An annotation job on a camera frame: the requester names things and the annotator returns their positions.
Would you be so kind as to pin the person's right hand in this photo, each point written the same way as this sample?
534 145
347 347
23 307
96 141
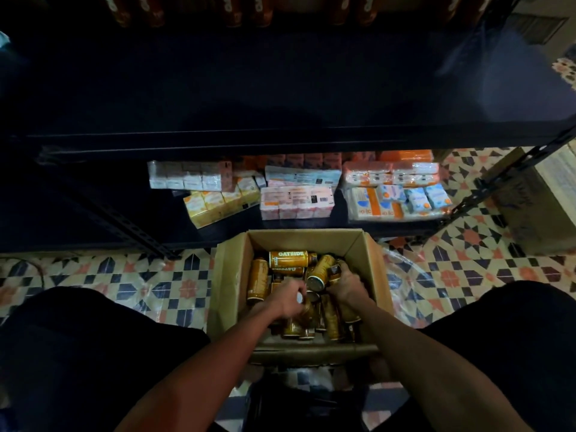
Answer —
349 288

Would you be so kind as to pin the person's left hand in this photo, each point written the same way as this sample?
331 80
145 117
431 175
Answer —
283 301

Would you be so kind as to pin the gold bottles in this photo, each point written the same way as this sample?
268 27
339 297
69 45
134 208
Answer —
292 261

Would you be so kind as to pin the printed cardboard box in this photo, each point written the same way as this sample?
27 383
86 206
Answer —
229 274

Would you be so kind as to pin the black metal shelf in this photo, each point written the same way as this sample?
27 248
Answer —
270 85

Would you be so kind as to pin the orange Oatside bottles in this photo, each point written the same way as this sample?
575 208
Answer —
243 6

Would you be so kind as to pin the person's left forearm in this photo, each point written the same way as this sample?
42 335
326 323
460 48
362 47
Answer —
198 378

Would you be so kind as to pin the person's right forearm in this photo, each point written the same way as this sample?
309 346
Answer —
432 373

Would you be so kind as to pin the stack of pink white boxes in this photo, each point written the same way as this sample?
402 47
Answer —
297 204

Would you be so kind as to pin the row of orange blue packets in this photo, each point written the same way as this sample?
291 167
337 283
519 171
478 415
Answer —
400 204

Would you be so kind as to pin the tissue packs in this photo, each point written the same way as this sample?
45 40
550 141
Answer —
220 204

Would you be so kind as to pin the flat white packet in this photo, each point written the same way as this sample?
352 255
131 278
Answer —
306 177

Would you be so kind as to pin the row of pale pink packets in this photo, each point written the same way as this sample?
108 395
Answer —
391 173

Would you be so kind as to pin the row of dark red boxes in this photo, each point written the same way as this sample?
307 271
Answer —
301 161

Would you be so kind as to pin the orange carton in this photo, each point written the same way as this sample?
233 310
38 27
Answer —
405 156

